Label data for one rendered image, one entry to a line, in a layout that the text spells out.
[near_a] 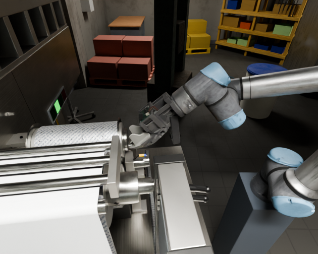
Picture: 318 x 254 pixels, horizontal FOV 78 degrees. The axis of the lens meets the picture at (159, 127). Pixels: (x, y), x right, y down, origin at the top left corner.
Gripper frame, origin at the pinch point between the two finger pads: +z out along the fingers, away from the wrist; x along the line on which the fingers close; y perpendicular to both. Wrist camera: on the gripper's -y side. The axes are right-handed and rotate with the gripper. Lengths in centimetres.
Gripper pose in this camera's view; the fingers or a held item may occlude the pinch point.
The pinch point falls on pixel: (134, 145)
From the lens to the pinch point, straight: 65.5
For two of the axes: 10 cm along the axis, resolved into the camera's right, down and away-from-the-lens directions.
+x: 1.2, 6.0, -7.9
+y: -6.4, -5.6, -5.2
